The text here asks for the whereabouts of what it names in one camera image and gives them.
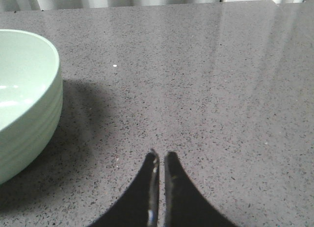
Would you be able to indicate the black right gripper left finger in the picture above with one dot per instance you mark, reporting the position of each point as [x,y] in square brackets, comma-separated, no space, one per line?
[138,205]

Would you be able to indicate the green ribbed bowl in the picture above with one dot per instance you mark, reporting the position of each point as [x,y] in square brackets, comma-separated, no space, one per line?
[31,98]

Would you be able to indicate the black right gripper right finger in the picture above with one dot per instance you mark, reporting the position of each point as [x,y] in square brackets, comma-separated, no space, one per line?
[185,205]

